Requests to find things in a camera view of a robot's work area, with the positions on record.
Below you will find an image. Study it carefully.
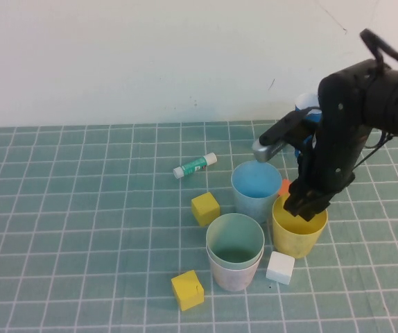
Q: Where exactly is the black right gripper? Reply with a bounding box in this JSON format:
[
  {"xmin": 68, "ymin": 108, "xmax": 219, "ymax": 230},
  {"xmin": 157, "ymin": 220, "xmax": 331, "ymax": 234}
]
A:
[{"xmin": 283, "ymin": 58, "xmax": 391, "ymax": 223}]

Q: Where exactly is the yellow plastic cup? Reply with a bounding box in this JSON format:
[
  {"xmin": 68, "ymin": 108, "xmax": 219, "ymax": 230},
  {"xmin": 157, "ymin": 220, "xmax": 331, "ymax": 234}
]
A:
[{"xmin": 271, "ymin": 193, "xmax": 329, "ymax": 259}]

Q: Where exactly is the green plastic cup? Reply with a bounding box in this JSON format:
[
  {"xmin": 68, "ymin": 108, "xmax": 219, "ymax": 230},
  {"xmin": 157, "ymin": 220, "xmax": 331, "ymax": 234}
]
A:
[{"xmin": 205, "ymin": 213, "xmax": 266, "ymax": 271}]

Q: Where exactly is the orange foam cube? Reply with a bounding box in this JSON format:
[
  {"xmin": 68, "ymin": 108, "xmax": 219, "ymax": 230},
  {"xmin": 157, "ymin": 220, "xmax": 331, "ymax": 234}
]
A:
[{"xmin": 277, "ymin": 178, "xmax": 294, "ymax": 196}]

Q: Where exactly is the blue plastic cup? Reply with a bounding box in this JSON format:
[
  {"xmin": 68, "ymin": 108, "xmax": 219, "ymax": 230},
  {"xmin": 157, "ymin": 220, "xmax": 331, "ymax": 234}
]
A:
[{"xmin": 230, "ymin": 160, "xmax": 283, "ymax": 225}]

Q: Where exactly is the white foam cube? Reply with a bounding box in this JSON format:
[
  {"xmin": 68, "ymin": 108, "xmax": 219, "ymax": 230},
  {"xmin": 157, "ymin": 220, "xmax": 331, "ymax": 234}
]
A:
[{"xmin": 266, "ymin": 250, "xmax": 296, "ymax": 286}]

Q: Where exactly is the yellow foam cube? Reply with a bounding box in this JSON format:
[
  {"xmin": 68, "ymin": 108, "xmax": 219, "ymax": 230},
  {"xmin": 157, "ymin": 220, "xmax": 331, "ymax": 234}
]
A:
[
  {"xmin": 170, "ymin": 269, "xmax": 205, "ymax": 311},
  {"xmin": 191, "ymin": 192, "xmax": 221, "ymax": 228}
]

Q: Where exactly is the pink plastic cup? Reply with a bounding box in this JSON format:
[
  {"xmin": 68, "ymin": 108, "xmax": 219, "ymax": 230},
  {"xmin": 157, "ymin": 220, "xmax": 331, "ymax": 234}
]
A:
[{"xmin": 206, "ymin": 245, "xmax": 264, "ymax": 292}]

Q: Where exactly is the blue paper cone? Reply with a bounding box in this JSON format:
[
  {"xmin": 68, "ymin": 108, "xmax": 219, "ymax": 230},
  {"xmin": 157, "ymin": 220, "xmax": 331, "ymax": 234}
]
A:
[{"xmin": 294, "ymin": 92, "xmax": 322, "ymax": 162}]

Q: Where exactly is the green white glue stick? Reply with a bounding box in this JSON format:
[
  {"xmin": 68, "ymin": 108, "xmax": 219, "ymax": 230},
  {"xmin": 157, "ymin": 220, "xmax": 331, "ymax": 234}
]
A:
[{"xmin": 173, "ymin": 152, "xmax": 218, "ymax": 180}]

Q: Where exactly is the green grid tablecloth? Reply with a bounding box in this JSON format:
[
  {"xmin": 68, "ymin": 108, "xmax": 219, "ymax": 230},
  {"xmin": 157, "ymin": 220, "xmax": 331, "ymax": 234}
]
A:
[{"xmin": 0, "ymin": 117, "xmax": 398, "ymax": 333}]

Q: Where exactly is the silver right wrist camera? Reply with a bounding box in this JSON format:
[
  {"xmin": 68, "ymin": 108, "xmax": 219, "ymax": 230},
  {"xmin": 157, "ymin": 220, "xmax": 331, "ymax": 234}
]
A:
[{"xmin": 252, "ymin": 110, "xmax": 311, "ymax": 163}]

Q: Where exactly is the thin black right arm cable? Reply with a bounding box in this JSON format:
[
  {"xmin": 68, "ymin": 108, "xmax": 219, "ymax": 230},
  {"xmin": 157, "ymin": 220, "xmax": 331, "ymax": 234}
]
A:
[{"xmin": 353, "ymin": 130, "xmax": 395, "ymax": 171}]

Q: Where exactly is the black right arm looped cable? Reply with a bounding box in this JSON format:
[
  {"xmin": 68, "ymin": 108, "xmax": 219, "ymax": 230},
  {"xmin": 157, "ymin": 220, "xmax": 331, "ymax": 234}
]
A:
[{"xmin": 359, "ymin": 28, "xmax": 398, "ymax": 76}]

